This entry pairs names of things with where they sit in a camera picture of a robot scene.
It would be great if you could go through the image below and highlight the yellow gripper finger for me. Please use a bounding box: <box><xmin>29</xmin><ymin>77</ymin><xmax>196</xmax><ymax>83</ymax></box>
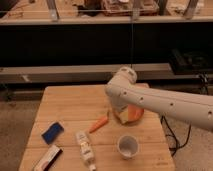
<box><xmin>115</xmin><ymin>108</ymin><xmax>129</xmax><ymax>124</ymax></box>

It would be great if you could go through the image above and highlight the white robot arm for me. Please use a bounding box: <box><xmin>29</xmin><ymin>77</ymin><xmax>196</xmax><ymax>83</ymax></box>
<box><xmin>105</xmin><ymin>66</ymin><xmax>213</xmax><ymax>132</ymax></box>

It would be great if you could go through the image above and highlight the orange round plate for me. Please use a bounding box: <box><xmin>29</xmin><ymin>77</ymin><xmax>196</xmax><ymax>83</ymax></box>
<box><xmin>122</xmin><ymin>105</ymin><xmax>144</xmax><ymax>123</ymax></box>

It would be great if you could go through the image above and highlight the white paper cup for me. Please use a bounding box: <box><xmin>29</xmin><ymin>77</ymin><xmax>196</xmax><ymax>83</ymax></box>
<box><xmin>117</xmin><ymin>135</ymin><xmax>139</xmax><ymax>160</ymax></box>

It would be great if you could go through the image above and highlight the white squeeze bottle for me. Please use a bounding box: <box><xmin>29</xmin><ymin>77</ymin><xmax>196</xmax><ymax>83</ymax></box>
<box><xmin>76</xmin><ymin>131</ymin><xmax>96</xmax><ymax>171</ymax></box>

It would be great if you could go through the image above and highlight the blue sponge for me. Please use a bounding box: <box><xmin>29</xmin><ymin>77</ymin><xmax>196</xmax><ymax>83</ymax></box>
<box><xmin>42</xmin><ymin>122</ymin><xmax>64</xmax><ymax>144</ymax></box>

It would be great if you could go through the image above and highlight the black device on shelf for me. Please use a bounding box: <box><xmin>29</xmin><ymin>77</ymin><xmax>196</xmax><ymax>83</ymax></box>
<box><xmin>169</xmin><ymin>49</ymin><xmax>213</xmax><ymax>75</ymax></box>

